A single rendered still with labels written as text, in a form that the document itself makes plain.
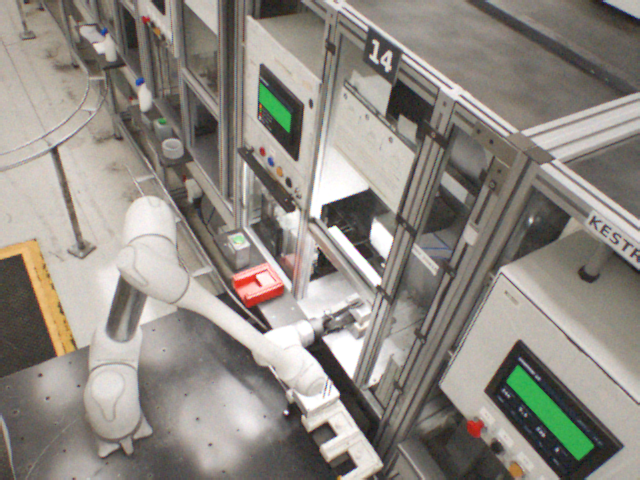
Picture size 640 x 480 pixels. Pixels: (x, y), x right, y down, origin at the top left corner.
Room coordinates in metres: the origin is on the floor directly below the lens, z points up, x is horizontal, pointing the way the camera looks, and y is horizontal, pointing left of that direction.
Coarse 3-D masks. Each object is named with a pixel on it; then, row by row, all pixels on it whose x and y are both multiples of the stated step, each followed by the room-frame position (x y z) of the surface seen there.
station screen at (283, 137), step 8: (264, 80) 1.48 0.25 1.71; (272, 88) 1.44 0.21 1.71; (280, 96) 1.40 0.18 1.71; (280, 104) 1.40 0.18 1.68; (288, 104) 1.36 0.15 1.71; (264, 112) 1.47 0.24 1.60; (288, 112) 1.36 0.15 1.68; (264, 120) 1.47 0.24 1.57; (272, 120) 1.43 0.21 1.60; (272, 128) 1.43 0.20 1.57; (280, 128) 1.39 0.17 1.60; (280, 136) 1.39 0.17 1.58; (288, 136) 1.35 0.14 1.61; (280, 144) 1.38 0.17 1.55; (288, 144) 1.35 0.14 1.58; (288, 152) 1.35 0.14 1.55
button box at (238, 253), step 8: (240, 232) 1.49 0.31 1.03; (232, 240) 1.44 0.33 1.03; (232, 248) 1.42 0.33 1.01; (240, 248) 1.40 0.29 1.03; (248, 248) 1.43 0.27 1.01; (232, 256) 1.42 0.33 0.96; (240, 256) 1.40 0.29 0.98; (248, 256) 1.43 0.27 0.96; (232, 264) 1.41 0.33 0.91; (240, 264) 1.40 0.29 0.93; (248, 264) 1.43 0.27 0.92
